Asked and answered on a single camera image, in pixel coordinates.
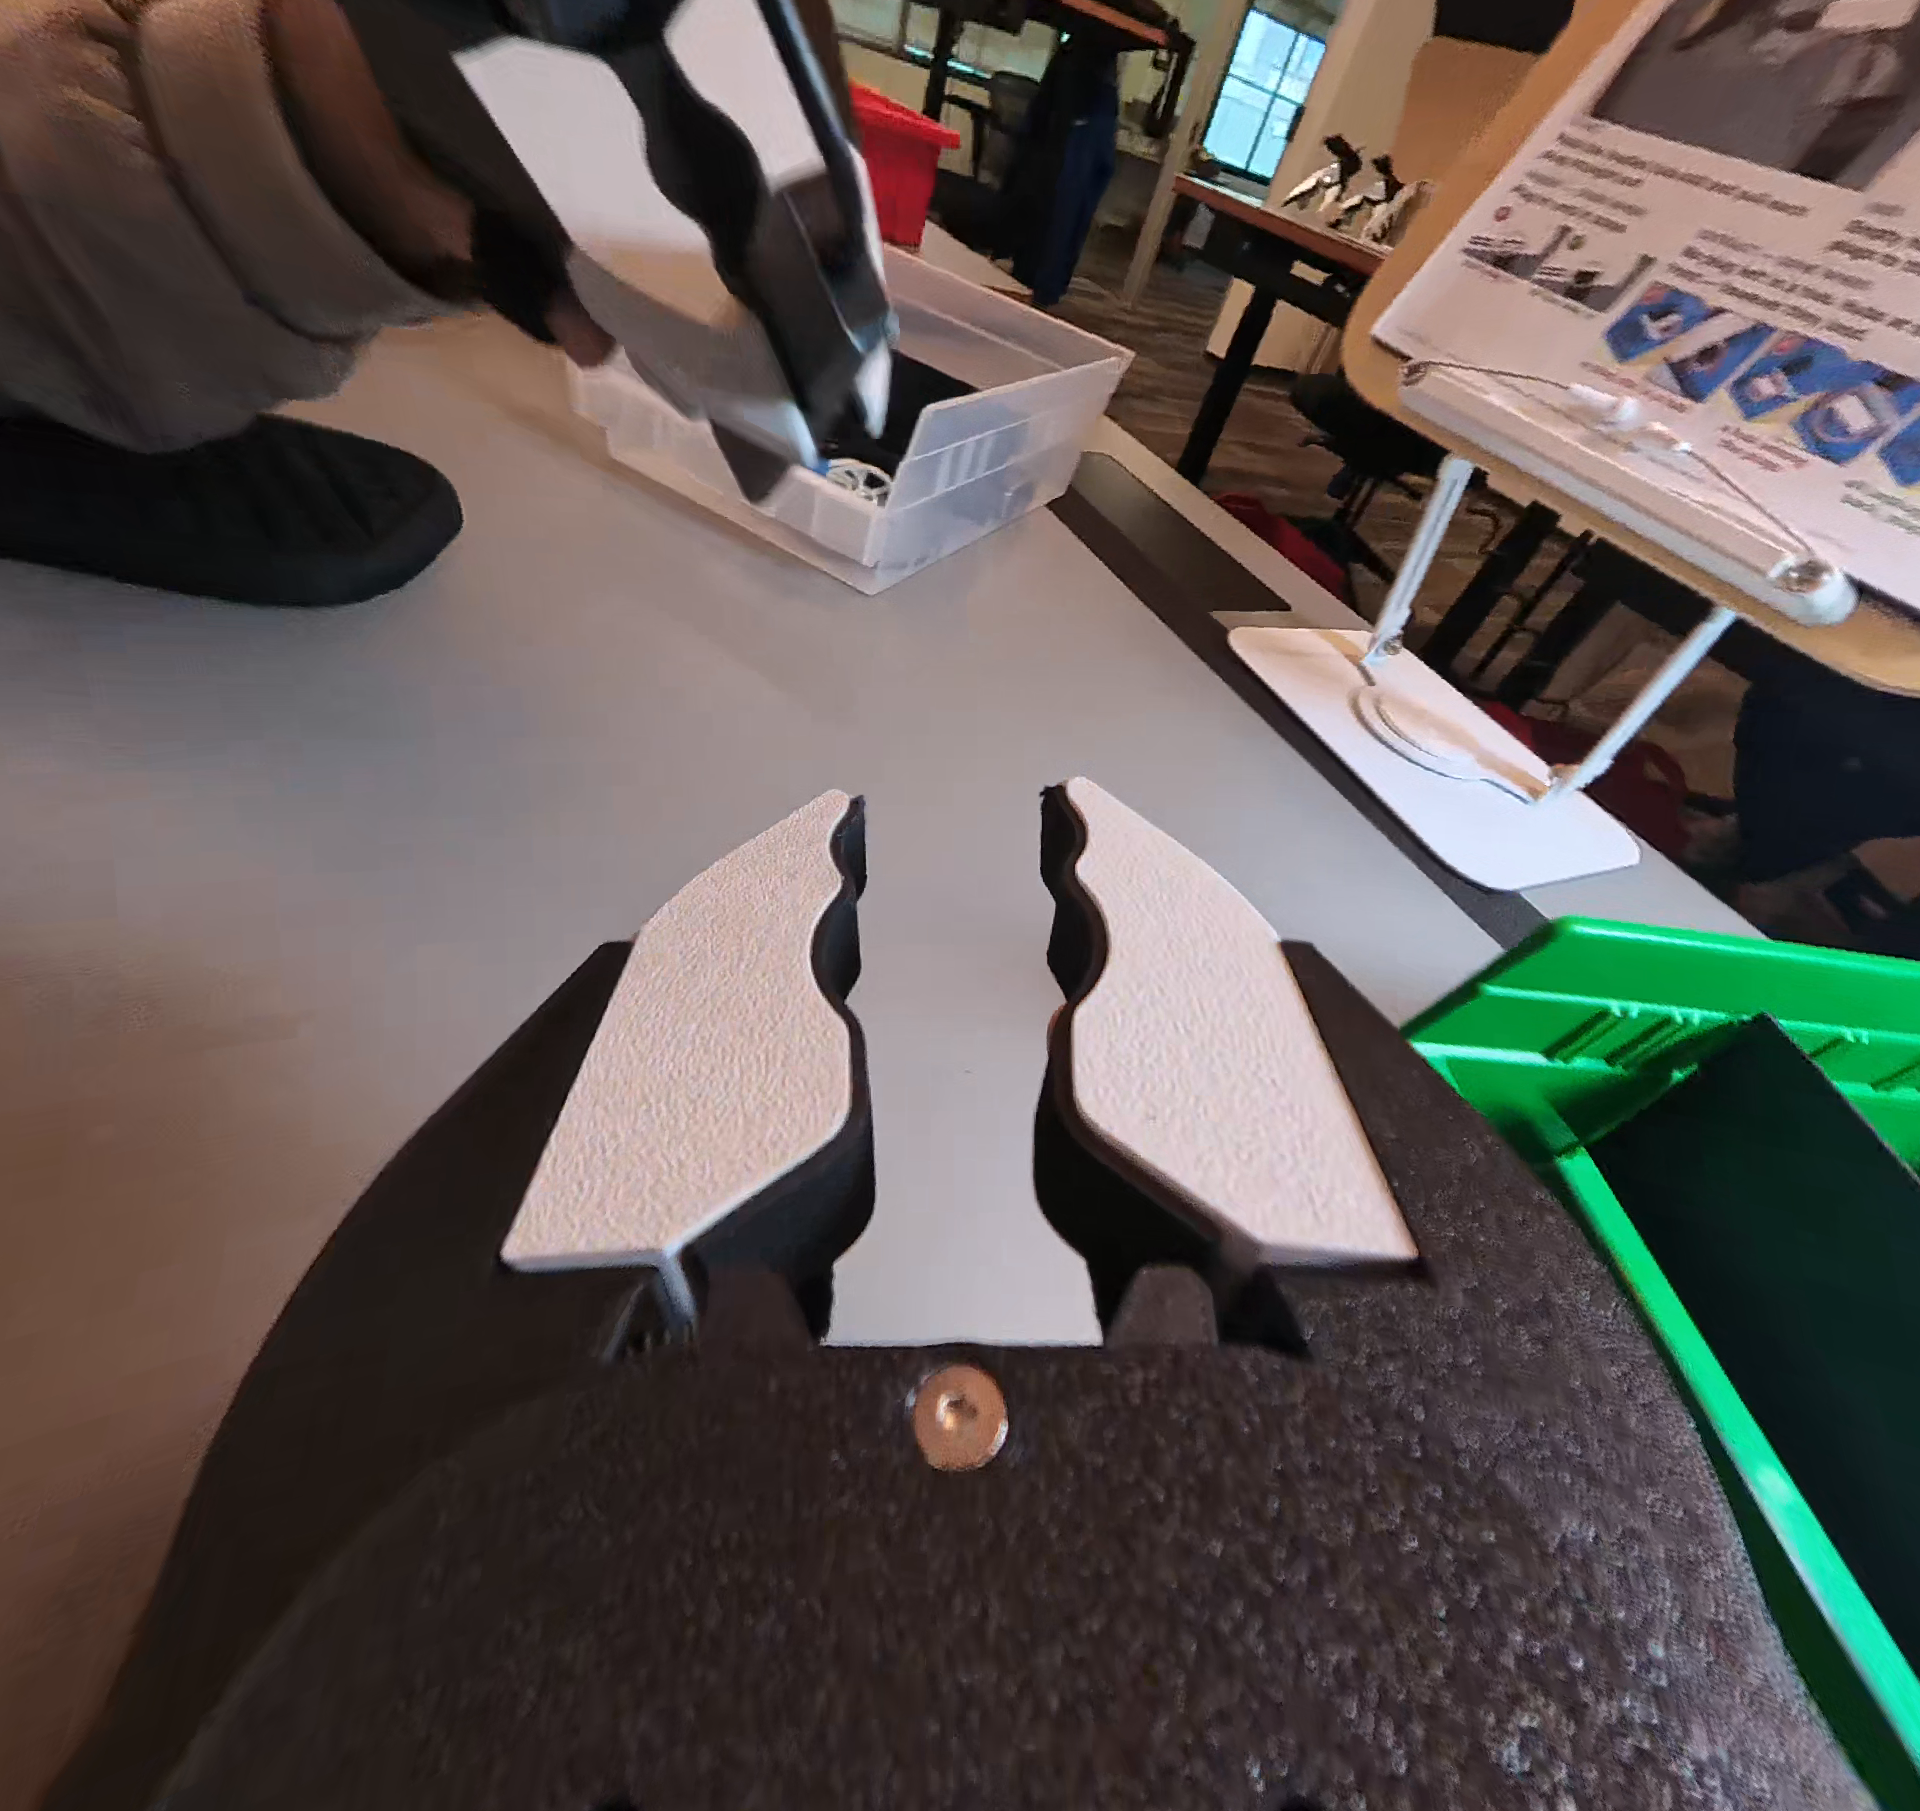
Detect green plastic bin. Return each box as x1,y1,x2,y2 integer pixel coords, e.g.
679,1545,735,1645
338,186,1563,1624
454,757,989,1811
1407,913,1920,1811

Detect red crate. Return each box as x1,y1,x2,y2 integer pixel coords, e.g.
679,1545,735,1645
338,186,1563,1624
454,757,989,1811
1215,493,1350,606
1577,742,1701,853

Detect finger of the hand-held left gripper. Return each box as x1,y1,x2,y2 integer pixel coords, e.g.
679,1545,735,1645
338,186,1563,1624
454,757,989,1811
454,40,818,505
665,0,900,392

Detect black wrist rest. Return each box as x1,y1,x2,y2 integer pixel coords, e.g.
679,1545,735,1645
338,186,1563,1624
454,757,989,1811
0,413,473,615

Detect blue jacket on chair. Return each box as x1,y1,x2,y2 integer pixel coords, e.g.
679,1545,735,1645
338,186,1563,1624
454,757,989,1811
1026,40,1118,304

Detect large red bin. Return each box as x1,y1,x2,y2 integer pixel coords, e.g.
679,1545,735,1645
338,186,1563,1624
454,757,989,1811
843,79,965,247

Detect white black handheld devices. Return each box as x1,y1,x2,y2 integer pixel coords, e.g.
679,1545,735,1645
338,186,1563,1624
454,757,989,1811
1282,131,1424,247

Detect document stand with wooden board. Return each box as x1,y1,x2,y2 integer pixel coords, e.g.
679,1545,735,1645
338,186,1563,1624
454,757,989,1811
1227,0,1920,894

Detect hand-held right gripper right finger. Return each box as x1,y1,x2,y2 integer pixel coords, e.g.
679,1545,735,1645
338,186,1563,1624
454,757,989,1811
1041,777,1416,1341

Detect clear plastic bin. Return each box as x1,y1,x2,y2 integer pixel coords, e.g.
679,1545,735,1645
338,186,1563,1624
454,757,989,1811
571,243,1136,602

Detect printed instruction sheet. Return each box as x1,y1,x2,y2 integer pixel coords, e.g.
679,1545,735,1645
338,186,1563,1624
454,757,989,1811
1375,0,1920,588

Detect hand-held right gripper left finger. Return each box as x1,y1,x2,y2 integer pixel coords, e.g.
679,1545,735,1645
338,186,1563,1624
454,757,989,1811
496,788,879,1345

